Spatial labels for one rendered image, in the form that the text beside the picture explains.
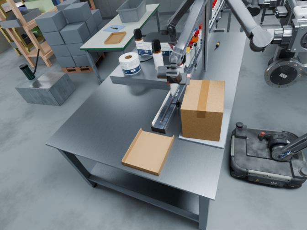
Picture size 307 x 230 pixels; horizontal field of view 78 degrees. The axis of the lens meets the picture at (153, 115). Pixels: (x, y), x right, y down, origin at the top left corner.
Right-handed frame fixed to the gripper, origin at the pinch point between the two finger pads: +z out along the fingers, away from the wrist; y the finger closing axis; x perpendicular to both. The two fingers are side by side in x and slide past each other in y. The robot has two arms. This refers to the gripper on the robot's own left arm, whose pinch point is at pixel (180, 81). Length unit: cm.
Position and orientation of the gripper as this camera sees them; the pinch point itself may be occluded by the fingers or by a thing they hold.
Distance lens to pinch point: 124.4
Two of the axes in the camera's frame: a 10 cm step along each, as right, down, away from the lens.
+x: -1.0, 9.9, -0.7
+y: -9.4, -0.7, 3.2
